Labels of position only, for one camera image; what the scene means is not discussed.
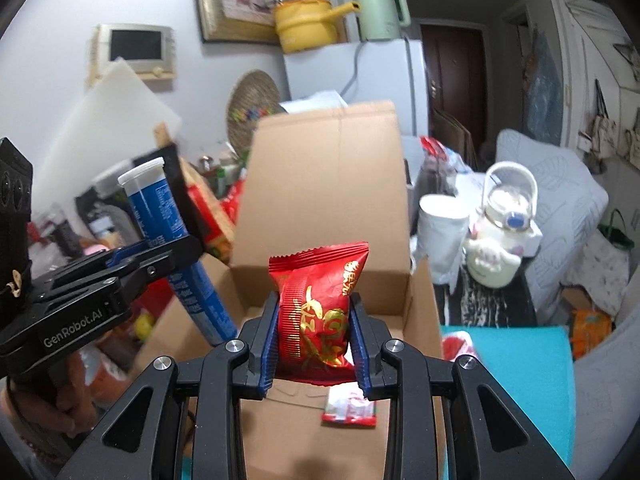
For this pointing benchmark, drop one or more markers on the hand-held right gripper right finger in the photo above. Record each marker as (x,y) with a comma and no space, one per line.
(361,360)

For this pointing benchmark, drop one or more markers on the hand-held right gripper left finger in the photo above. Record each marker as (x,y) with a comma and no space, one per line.
(270,355)

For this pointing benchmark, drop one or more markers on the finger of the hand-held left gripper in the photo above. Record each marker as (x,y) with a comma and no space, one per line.
(90,267)
(165,260)

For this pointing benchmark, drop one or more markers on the long white red snack packet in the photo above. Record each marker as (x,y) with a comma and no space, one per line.
(350,407)

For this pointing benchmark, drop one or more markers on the blue tablet tube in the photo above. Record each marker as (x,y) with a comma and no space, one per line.
(160,210)

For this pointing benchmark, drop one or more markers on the small red snack packet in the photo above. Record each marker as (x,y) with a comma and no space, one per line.
(315,310)

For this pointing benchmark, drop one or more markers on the brown cardboard box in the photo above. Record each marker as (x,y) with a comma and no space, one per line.
(325,185)

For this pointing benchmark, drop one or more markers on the person's left hand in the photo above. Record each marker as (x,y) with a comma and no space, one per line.
(75,390)

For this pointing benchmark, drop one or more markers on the red food pouch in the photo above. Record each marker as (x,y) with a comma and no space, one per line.
(210,220)

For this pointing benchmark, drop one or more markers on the yellow lemon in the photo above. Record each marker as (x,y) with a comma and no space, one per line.
(144,325)

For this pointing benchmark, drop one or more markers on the white paper roll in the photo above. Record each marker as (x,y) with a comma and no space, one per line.
(442,240)

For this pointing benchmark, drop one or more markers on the white cutting board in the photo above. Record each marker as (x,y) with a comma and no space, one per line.
(120,115)

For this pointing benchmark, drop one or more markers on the teal bubble mat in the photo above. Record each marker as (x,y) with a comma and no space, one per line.
(520,410)

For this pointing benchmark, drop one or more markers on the white cartoon water bottle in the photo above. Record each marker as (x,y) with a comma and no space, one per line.
(500,245)

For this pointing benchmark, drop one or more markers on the dark glass jar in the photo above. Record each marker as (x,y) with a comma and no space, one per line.
(435,180)

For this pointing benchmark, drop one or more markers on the red white plastic bag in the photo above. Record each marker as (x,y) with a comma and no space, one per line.
(435,152)

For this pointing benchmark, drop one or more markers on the orange snack bag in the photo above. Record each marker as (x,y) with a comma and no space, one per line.
(592,332)

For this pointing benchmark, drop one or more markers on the white fridge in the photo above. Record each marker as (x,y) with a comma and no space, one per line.
(325,70)

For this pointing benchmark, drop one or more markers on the grey leaf pillow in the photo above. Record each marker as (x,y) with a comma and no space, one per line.
(560,180)

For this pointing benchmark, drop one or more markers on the gold framed picture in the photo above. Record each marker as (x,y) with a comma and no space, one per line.
(240,0)

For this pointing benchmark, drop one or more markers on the yellow pot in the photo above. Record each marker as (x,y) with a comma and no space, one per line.
(305,27)

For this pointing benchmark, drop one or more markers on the brown door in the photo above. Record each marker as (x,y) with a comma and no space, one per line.
(452,85)

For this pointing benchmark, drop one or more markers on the green electric kettle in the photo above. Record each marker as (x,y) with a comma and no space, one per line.
(380,10)

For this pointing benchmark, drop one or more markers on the canvas tote bag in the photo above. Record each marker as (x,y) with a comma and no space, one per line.
(602,130)
(631,140)

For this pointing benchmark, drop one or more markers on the beige wall intercom panel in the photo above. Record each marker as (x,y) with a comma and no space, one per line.
(135,50)

